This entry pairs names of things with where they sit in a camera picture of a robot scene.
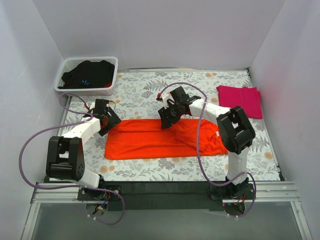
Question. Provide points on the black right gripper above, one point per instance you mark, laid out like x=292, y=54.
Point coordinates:
x=165, y=118

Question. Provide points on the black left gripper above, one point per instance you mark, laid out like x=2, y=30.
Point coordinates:
x=111, y=122

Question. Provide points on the orange t shirt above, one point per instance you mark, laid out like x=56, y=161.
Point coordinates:
x=145, y=139

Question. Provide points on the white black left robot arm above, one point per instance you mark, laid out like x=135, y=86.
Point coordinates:
x=65, y=155

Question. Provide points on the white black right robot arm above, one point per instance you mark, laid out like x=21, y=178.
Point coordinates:
x=235, y=131

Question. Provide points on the black t shirt in basket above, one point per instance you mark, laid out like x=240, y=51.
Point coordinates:
x=89, y=75

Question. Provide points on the white plastic laundry basket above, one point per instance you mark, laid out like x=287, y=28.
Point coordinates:
x=70, y=63

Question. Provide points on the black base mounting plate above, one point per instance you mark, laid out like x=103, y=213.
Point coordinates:
x=165, y=195

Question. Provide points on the folded magenta t shirt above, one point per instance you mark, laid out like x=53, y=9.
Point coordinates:
x=247, y=98

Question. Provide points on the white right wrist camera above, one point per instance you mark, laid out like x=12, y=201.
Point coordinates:
x=164, y=98

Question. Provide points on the aluminium frame rail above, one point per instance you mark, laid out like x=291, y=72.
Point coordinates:
x=267, y=191

